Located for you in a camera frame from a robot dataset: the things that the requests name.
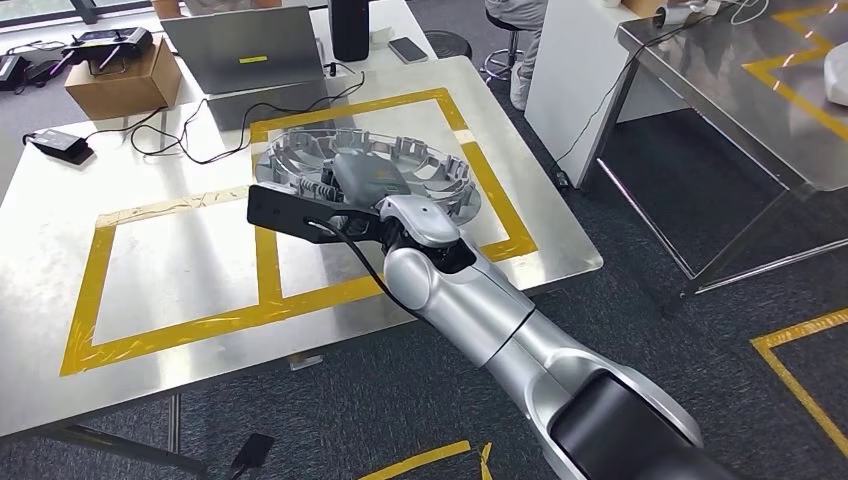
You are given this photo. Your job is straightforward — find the yellow table tape marking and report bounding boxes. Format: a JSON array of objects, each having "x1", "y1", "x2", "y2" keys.
[{"x1": 741, "y1": 3, "x2": 848, "y2": 142}]

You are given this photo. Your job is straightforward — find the black round stool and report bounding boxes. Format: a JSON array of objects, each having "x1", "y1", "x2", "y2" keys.
[{"x1": 423, "y1": 29, "x2": 474, "y2": 62}]

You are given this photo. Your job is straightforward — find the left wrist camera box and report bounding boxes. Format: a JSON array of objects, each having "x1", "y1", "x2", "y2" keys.
[{"x1": 228, "y1": 433, "x2": 276, "y2": 480}]

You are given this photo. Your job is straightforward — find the black adapter cable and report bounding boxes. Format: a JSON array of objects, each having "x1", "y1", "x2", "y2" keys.
[{"x1": 82, "y1": 62, "x2": 367, "y2": 167}]

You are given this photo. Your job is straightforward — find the steel table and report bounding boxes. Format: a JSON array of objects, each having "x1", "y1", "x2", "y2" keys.
[{"x1": 596, "y1": 0, "x2": 848, "y2": 296}]

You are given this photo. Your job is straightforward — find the black stool with chrome base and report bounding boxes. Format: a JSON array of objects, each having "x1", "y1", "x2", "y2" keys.
[{"x1": 480, "y1": 9, "x2": 526, "y2": 84}]

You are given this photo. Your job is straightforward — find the black cylinder speaker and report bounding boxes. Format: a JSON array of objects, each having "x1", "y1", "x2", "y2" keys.
[{"x1": 327, "y1": 0, "x2": 371, "y2": 63}]

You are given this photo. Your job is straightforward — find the black camera cable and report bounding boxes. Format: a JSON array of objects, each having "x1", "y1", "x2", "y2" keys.
[{"x1": 303, "y1": 215, "x2": 432, "y2": 326}]

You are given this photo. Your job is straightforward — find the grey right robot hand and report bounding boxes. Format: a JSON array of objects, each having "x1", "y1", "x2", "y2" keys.
[{"x1": 329, "y1": 152, "x2": 413, "y2": 208}]

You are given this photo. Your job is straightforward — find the cardboard box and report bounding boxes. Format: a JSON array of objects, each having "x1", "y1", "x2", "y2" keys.
[
  {"x1": 621, "y1": 0, "x2": 667, "y2": 18},
  {"x1": 64, "y1": 38, "x2": 183, "y2": 122}
]

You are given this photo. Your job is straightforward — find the black devices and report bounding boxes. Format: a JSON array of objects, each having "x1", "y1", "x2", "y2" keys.
[{"x1": 0, "y1": 52, "x2": 68, "y2": 91}]

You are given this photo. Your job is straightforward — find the thin black hanging cable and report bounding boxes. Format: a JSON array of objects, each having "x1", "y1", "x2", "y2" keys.
[{"x1": 553, "y1": 14, "x2": 713, "y2": 174}]

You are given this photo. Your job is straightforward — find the black power adapter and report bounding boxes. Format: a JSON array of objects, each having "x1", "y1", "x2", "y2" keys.
[{"x1": 21, "y1": 129, "x2": 94, "y2": 167}]

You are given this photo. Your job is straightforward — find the dark smartphone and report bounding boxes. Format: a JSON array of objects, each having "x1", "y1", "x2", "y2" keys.
[{"x1": 388, "y1": 36, "x2": 430, "y2": 65}]

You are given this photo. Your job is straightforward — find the yellow floor tape square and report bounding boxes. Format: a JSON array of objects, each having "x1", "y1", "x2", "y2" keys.
[{"x1": 750, "y1": 307, "x2": 848, "y2": 460}]

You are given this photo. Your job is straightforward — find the steel workbench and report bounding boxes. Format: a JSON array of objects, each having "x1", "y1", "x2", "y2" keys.
[{"x1": 0, "y1": 56, "x2": 604, "y2": 477}]

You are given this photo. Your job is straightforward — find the person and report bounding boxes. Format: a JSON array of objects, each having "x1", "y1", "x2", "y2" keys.
[{"x1": 483, "y1": 0, "x2": 551, "y2": 111}]

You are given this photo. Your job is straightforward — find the white curved part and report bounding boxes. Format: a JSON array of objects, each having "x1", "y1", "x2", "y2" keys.
[{"x1": 824, "y1": 58, "x2": 848, "y2": 107}]

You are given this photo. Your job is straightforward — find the white desk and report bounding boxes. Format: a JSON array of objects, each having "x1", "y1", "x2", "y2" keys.
[
  {"x1": 0, "y1": 0, "x2": 439, "y2": 144},
  {"x1": 524, "y1": 0, "x2": 690, "y2": 189}
]

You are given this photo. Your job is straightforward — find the grey wheel hubcap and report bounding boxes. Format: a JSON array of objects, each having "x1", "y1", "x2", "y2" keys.
[{"x1": 253, "y1": 127, "x2": 483, "y2": 225}]

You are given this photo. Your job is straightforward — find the grey laptop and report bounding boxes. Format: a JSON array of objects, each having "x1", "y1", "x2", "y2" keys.
[{"x1": 160, "y1": 6, "x2": 327, "y2": 101}]

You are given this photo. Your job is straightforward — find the black remote controller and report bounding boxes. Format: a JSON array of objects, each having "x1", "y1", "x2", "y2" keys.
[{"x1": 61, "y1": 26, "x2": 155, "y2": 71}]

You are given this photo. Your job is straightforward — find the yellow double-square table tape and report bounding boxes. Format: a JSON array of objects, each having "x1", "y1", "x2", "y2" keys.
[{"x1": 59, "y1": 87, "x2": 539, "y2": 378}]

